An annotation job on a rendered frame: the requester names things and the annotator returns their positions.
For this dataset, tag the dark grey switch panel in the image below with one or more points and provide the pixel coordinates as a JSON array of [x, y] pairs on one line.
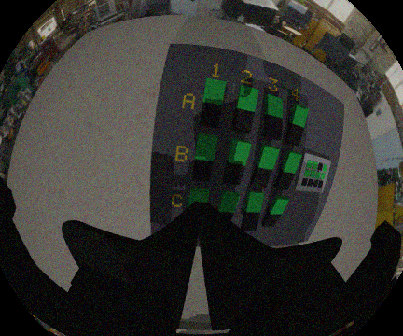
[[258, 142]]

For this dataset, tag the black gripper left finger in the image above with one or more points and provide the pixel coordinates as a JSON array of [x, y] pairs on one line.
[[160, 262]]

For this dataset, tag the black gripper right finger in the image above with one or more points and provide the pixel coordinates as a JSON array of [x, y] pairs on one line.
[[237, 267]]

